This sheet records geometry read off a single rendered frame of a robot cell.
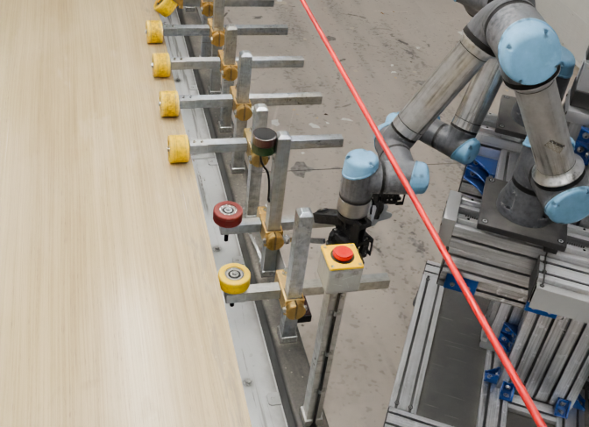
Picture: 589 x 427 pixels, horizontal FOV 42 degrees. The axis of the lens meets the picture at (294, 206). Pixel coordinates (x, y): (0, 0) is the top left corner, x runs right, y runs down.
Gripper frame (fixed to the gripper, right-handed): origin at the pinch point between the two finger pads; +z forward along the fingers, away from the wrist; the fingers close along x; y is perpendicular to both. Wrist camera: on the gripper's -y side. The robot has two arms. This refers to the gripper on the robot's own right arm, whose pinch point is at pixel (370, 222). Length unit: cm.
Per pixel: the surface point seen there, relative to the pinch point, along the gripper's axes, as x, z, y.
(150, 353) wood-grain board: -47, -7, -67
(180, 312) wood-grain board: -36, -7, -59
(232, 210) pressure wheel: -0.1, -7.5, -40.9
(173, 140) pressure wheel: 24, -15, -54
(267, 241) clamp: -8.2, -2.6, -32.4
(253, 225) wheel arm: -1.3, -2.7, -34.9
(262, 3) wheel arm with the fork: 124, -12, -8
